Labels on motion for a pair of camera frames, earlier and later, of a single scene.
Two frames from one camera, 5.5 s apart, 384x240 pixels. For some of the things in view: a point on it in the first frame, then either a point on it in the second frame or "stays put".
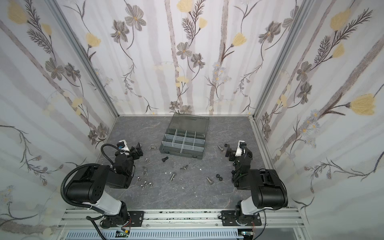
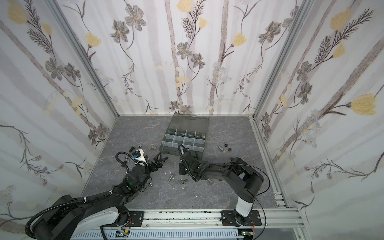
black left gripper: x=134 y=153 -> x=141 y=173
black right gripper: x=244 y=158 -> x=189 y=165
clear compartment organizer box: x=185 y=136 stays put
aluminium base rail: x=183 y=219 stays put
